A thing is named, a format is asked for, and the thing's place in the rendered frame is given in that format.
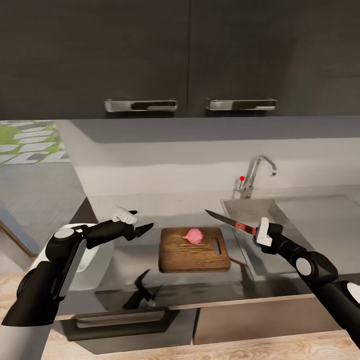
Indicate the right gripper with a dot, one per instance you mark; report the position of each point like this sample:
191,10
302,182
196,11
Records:
275,232

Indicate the bowl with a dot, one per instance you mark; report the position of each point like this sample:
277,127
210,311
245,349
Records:
87,258

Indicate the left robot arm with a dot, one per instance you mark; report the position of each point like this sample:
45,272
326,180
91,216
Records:
25,329

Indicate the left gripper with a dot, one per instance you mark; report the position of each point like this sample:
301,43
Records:
113,230

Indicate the parer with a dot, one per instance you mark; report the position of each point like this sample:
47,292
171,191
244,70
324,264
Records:
233,223

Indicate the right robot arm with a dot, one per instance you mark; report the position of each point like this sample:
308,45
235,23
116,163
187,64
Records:
340,298

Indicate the cutting board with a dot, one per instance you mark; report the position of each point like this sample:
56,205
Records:
178,254

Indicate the fixed window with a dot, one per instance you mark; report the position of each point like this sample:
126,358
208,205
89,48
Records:
40,190

